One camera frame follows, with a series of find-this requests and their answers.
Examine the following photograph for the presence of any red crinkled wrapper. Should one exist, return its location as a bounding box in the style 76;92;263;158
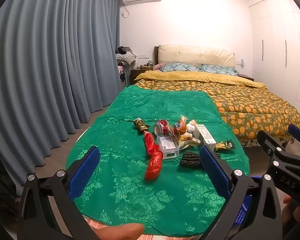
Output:
144;131;164;181

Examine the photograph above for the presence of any floral bed skirt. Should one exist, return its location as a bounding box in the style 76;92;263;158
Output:
239;129;297;148

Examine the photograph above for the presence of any yellow dotted blanket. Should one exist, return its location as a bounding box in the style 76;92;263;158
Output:
134;70;268;88

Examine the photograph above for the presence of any person's right hand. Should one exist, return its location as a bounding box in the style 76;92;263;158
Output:
281;194;300;233

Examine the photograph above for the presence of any white carton box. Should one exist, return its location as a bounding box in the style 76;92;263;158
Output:
194;124;217;153

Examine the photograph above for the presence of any green floral tablecloth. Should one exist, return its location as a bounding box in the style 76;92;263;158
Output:
65;85;250;238

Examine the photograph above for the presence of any red soda can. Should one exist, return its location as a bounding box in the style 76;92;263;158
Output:
154;120;172;137

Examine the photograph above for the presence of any black foam net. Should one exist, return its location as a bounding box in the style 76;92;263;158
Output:
179;150;222;168

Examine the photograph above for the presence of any white printed wrapper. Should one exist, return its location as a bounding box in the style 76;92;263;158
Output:
186;120;198;134

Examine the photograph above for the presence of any white wardrobe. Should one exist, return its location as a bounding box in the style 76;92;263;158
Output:
249;0;300;113

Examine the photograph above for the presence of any person's left hand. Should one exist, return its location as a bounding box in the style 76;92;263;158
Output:
94;224;145;240

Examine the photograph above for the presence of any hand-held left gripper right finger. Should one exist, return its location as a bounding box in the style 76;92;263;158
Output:
199;145;282;240

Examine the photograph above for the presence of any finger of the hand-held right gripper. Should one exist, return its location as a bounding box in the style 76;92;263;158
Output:
256;130;290;160
287;124;300;155

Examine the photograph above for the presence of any gold brown wrapper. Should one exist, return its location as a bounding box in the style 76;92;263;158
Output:
133;117;150;133

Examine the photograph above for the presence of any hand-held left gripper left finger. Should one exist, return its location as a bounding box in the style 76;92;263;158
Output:
17;145;101;240

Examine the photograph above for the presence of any yellow white snack wrapper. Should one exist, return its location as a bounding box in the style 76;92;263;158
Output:
177;132;202;150

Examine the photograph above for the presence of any black gold wrapper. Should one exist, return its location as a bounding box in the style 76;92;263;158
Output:
214;140;235;152

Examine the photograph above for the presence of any orange blue snack packet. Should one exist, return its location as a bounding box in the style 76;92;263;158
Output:
173;116;188;138

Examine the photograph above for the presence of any clear plastic box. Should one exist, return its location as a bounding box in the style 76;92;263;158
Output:
156;135;180;160

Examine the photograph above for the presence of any pile of clothes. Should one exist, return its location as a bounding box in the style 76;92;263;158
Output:
115;46;137;67

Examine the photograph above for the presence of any grey blue curtain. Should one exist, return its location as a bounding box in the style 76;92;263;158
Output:
0;0;123;190

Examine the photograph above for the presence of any teal patterned pillow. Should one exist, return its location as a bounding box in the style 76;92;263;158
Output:
200;64;237;76
161;63;199;72

